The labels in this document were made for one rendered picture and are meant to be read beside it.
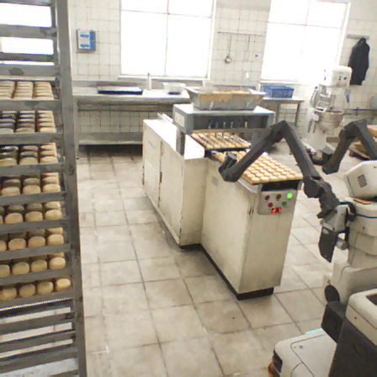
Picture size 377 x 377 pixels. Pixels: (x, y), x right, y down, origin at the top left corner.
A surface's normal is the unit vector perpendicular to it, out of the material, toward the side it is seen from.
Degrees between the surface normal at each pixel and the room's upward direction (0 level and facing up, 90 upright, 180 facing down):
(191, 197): 90
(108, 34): 90
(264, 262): 90
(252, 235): 90
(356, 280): 82
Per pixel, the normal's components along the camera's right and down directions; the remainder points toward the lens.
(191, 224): 0.34, 0.38
